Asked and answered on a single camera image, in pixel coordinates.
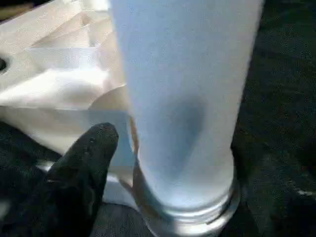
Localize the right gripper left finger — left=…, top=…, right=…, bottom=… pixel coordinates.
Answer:
left=14, top=122, right=119, bottom=237

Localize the white plastic table top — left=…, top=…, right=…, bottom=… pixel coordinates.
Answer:
left=0, top=0, right=140, bottom=206

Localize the white plastic table leg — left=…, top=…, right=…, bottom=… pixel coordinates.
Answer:
left=110, top=0, right=264, bottom=237

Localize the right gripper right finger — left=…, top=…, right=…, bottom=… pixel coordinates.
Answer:
left=233, top=144, right=316, bottom=237

